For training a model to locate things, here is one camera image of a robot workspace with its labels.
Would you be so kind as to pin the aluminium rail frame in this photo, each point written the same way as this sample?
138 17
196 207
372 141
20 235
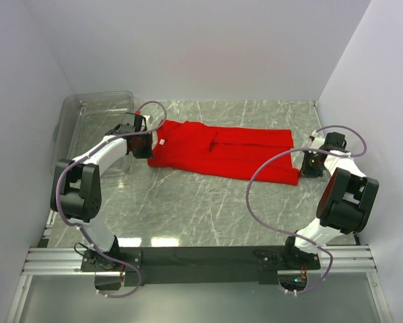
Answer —
147 207

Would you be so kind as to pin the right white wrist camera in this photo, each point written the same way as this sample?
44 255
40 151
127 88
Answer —
316 142

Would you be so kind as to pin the black base beam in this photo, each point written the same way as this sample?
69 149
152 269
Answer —
215 264

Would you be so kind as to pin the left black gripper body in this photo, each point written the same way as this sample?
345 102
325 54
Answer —
144 137

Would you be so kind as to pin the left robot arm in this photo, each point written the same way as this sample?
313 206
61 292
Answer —
77 193

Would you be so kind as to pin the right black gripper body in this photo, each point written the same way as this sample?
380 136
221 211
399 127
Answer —
311 167

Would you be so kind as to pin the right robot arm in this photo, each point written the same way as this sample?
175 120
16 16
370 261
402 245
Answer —
346 203

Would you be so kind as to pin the red t shirt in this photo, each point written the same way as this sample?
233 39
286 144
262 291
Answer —
229 152

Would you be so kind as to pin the clear plastic bin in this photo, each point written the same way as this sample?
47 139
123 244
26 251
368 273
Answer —
85 119

